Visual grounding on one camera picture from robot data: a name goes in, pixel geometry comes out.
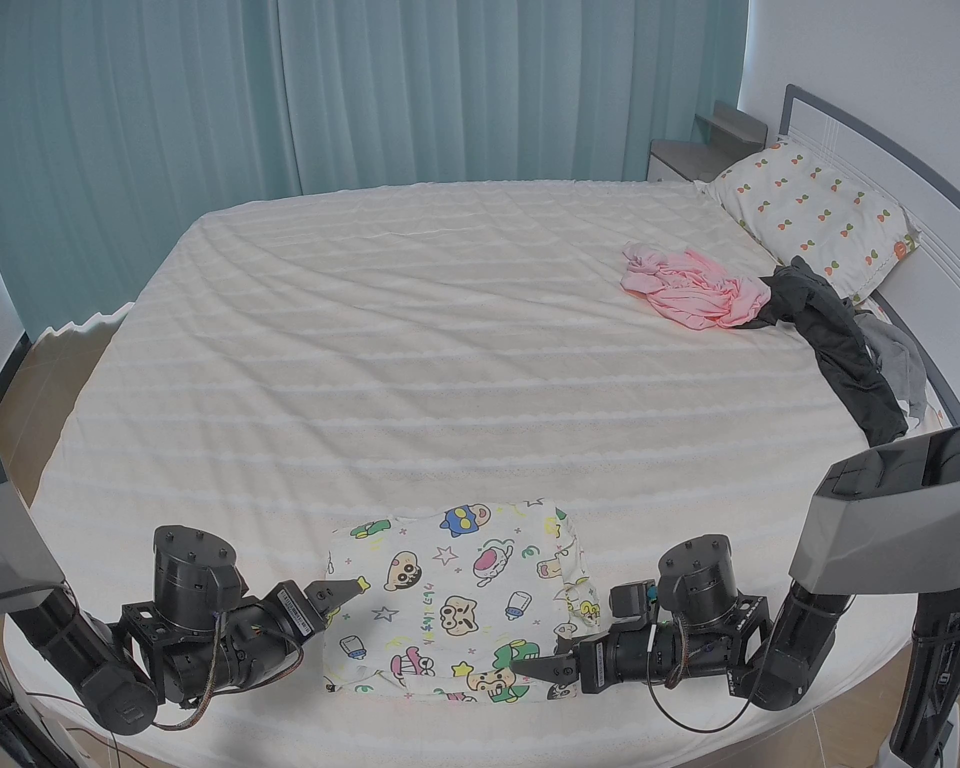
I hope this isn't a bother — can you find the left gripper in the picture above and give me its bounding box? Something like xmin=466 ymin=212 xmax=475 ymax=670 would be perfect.
xmin=223 ymin=576 xmax=366 ymax=689

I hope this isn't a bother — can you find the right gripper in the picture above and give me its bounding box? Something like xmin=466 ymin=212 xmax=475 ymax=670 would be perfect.
xmin=513 ymin=623 xmax=681 ymax=696

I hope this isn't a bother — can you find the white printed pyjama top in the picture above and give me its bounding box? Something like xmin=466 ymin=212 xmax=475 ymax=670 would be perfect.
xmin=320 ymin=494 xmax=604 ymax=707

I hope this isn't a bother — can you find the bed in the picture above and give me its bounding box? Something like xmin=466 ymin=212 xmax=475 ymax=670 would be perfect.
xmin=0 ymin=82 xmax=960 ymax=742

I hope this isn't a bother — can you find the pink garment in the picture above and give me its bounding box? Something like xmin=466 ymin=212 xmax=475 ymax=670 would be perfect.
xmin=618 ymin=240 xmax=774 ymax=332

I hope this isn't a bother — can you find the black garment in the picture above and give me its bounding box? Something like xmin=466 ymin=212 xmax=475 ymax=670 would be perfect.
xmin=738 ymin=255 xmax=911 ymax=448

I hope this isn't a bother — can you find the grey garment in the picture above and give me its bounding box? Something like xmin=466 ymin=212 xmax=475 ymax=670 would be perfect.
xmin=850 ymin=310 xmax=932 ymax=430

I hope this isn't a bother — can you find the blue-green curtain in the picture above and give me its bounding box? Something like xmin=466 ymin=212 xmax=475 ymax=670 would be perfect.
xmin=0 ymin=0 xmax=284 ymax=344
xmin=276 ymin=0 xmax=753 ymax=201

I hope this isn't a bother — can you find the grey bedside table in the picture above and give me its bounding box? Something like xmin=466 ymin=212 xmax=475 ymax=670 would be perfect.
xmin=648 ymin=101 xmax=769 ymax=184

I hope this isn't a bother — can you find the white printed pillow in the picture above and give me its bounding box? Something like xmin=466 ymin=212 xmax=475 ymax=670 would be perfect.
xmin=700 ymin=138 xmax=923 ymax=306

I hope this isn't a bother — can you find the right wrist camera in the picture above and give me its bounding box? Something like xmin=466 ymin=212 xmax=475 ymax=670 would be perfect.
xmin=608 ymin=580 xmax=662 ymax=625

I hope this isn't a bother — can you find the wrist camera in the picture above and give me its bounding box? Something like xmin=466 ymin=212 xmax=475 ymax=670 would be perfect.
xmin=608 ymin=580 xmax=662 ymax=625
xmin=214 ymin=561 xmax=264 ymax=612

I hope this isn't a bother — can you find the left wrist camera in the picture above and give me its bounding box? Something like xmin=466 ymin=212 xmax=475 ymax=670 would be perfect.
xmin=214 ymin=561 xmax=264 ymax=612

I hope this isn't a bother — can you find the black cable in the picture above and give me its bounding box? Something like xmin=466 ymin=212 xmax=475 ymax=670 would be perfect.
xmin=30 ymin=690 xmax=129 ymax=768
xmin=645 ymin=670 xmax=759 ymax=737

